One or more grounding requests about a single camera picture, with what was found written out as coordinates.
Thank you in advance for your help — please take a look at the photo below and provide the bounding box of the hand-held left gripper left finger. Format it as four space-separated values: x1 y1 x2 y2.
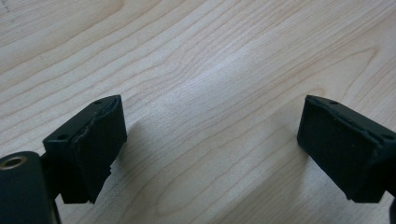
42 94 128 205

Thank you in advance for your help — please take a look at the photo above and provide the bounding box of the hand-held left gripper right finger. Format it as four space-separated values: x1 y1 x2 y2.
296 94 396 203

